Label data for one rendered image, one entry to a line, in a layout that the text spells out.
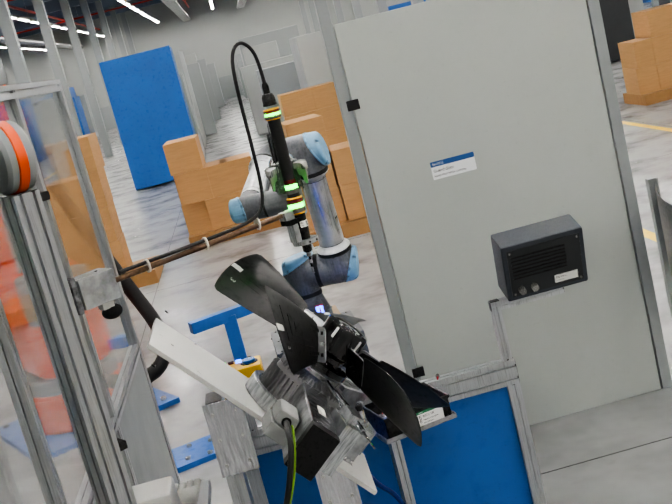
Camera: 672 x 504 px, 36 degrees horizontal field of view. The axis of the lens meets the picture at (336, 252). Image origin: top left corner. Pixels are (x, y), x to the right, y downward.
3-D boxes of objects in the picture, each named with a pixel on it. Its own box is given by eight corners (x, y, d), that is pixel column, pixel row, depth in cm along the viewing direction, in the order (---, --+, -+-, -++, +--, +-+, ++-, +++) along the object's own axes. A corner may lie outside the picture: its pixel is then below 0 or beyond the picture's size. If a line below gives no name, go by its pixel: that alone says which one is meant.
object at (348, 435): (330, 477, 248) (315, 468, 246) (319, 457, 256) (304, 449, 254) (362, 434, 247) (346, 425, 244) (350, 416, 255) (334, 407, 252)
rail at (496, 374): (242, 459, 321) (235, 436, 319) (241, 455, 325) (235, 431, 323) (520, 382, 326) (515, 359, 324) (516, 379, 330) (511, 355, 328)
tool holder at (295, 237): (298, 249, 270) (289, 213, 268) (282, 249, 275) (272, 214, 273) (324, 238, 275) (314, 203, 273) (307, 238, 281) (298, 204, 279)
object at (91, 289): (82, 315, 231) (71, 279, 229) (69, 314, 237) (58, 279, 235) (122, 300, 237) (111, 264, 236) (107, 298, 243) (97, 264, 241)
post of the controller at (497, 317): (503, 362, 324) (490, 302, 320) (501, 359, 327) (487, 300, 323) (512, 359, 325) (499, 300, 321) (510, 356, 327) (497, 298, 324)
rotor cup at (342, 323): (310, 365, 263) (340, 324, 262) (292, 341, 275) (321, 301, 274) (352, 388, 270) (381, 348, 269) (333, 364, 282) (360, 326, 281)
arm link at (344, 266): (323, 277, 362) (278, 133, 340) (364, 268, 359) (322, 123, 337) (320, 294, 351) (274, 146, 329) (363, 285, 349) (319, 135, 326)
